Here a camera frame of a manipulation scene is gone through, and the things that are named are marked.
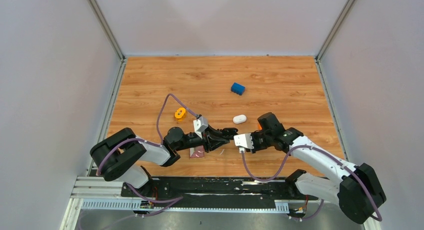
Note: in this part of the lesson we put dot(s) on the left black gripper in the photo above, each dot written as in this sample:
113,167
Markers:
211,133

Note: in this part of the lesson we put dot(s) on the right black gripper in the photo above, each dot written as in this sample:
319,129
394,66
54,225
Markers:
253,134

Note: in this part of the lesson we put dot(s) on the black earbud case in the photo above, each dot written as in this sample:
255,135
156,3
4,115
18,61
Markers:
229,133

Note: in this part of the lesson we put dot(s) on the white earbud charging case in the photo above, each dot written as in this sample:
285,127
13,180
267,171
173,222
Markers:
239,119

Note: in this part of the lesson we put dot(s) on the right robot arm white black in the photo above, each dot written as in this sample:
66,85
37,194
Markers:
354,188

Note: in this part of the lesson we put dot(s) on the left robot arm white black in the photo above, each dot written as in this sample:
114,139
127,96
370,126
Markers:
116,156

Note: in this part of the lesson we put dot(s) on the red playing card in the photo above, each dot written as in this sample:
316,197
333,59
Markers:
196,153

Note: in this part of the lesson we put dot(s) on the yellow traffic light toy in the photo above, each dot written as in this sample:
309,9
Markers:
180,114

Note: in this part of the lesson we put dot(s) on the blue toy brick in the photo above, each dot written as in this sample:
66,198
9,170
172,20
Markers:
238,88

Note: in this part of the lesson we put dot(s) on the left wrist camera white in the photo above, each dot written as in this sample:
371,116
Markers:
200,125

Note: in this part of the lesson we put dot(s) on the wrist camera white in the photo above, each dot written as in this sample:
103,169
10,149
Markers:
244,142
200,125

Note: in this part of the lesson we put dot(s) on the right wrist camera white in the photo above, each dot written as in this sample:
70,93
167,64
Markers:
244,142

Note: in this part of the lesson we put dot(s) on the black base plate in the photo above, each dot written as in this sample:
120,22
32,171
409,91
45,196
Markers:
223,192

